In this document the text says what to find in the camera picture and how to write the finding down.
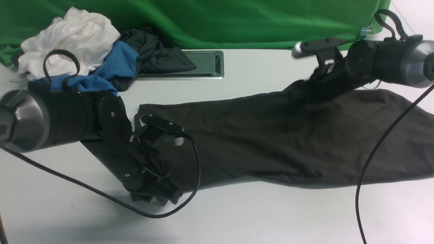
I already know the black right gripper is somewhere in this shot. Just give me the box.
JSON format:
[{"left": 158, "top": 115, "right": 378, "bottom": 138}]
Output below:
[{"left": 288, "top": 40, "right": 377, "bottom": 105}]

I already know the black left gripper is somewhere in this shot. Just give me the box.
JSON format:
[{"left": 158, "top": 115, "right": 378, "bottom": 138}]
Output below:
[{"left": 81, "top": 93, "right": 183, "bottom": 206}]

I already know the gray long sleeve shirt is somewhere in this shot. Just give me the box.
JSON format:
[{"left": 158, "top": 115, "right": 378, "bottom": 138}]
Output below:
[{"left": 134, "top": 89, "right": 434, "bottom": 192}]

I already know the gray left robot arm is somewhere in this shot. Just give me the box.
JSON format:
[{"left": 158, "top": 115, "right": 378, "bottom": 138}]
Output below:
[{"left": 1, "top": 90, "right": 183, "bottom": 206}]

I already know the blue crumpled shirt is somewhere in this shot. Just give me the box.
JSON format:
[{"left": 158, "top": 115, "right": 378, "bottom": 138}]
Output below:
[{"left": 28, "top": 41, "right": 139, "bottom": 96}]

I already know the dark teal crumpled shirt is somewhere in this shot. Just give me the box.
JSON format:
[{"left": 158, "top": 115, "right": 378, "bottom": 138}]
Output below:
[{"left": 110, "top": 25, "right": 197, "bottom": 92}]

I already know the white crumpled shirt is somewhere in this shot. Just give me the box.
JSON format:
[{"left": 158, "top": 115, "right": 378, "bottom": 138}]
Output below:
[{"left": 18, "top": 7, "right": 120, "bottom": 80}]

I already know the blue binder clip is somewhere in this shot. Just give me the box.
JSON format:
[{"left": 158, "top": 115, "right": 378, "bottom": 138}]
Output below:
[{"left": 358, "top": 25, "right": 376, "bottom": 39}]

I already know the dark gray flat tray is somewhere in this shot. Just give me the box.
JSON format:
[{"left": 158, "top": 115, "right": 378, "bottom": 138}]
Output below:
[{"left": 137, "top": 50, "right": 224, "bottom": 81}]

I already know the green backdrop cloth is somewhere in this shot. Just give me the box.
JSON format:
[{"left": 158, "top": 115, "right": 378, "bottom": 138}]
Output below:
[{"left": 0, "top": 0, "right": 390, "bottom": 66}]

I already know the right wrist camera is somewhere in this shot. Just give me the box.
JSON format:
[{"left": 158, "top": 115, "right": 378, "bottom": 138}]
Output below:
[{"left": 292, "top": 38, "right": 347, "bottom": 66}]

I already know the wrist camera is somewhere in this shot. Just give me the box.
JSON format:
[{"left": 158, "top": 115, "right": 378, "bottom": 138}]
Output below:
[
  {"left": 292, "top": 38, "right": 347, "bottom": 66},
  {"left": 138, "top": 114, "right": 185, "bottom": 146}
]

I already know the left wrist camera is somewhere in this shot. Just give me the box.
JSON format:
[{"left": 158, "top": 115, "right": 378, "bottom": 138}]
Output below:
[{"left": 138, "top": 114, "right": 185, "bottom": 146}]

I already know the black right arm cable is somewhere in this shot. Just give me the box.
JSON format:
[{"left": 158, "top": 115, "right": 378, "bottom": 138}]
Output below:
[{"left": 355, "top": 9, "right": 434, "bottom": 244}]

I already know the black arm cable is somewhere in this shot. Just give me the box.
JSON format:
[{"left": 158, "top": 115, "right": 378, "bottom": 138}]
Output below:
[
  {"left": 0, "top": 49, "right": 201, "bottom": 244},
  {"left": 355, "top": 9, "right": 434, "bottom": 244}
]

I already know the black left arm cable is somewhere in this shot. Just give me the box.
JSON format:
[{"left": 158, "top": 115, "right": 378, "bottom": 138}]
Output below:
[{"left": 0, "top": 49, "right": 201, "bottom": 244}]

